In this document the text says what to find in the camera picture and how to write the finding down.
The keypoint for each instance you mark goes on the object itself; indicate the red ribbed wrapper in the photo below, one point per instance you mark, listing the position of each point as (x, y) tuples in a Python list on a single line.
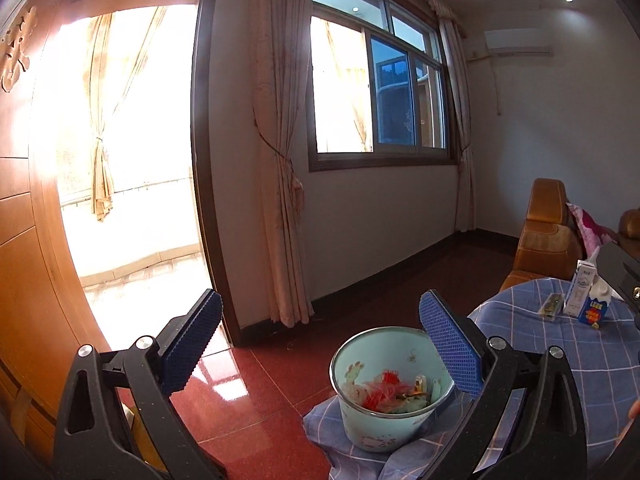
[(382, 390)]

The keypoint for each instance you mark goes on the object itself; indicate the balcony curtain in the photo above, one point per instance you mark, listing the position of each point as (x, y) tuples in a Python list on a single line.
[(102, 160)]

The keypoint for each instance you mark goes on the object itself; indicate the air conditioner pipe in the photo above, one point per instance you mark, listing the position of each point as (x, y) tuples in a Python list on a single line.
[(496, 85)]

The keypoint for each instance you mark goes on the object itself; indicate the light green trash bin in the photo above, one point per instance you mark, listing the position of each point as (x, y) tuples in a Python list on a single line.
[(370, 430)]

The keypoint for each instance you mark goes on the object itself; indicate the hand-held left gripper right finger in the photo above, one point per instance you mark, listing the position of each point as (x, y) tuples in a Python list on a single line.
[(450, 345)]

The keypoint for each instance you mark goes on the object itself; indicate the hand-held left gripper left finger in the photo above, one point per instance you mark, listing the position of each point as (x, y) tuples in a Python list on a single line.
[(192, 345)]

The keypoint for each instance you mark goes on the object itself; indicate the dark wooden door frame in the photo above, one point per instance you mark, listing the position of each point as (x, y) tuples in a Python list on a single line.
[(205, 135)]

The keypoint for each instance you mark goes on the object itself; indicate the large pink floral pillow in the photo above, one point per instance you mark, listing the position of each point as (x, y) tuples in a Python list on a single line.
[(592, 227)]

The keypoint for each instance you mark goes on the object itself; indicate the white milk carton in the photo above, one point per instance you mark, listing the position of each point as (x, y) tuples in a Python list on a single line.
[(577, 287)]

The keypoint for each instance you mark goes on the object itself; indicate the small clear wrapped packet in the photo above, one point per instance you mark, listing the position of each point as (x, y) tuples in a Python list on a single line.
[(551, 306)]

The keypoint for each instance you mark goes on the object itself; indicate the sliding glass window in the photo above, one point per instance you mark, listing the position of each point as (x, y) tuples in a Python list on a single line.
[(380, 95)]

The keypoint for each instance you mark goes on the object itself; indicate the orange blue snack wrapper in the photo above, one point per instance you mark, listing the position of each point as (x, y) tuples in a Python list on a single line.
[(420, 386)]

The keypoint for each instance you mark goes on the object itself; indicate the blue milk carton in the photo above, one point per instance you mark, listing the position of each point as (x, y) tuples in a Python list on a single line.
[(597, 312)]

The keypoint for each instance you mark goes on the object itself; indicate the pink plastic bag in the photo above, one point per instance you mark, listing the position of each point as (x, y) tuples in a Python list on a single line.
[(357, 391)]

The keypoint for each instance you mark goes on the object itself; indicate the white air conditioner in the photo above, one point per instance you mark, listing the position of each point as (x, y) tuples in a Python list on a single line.
[(517, 42)]

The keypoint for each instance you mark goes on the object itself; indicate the wooden sliding door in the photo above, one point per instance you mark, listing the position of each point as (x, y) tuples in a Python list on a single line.
[(25, 260)]

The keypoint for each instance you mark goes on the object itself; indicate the tied beige curtain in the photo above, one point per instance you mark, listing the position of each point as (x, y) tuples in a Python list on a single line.
[(460, 135)]

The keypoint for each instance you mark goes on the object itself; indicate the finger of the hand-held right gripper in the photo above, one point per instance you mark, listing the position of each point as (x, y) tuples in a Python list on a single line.
[(622, 270)]

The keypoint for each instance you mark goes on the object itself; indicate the long pink curtain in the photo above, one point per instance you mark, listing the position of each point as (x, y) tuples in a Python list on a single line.
[(285, 160)]

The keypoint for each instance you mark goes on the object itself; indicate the brown leather chaise sofa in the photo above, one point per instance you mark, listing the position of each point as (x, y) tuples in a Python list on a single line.
[(540, 240)]

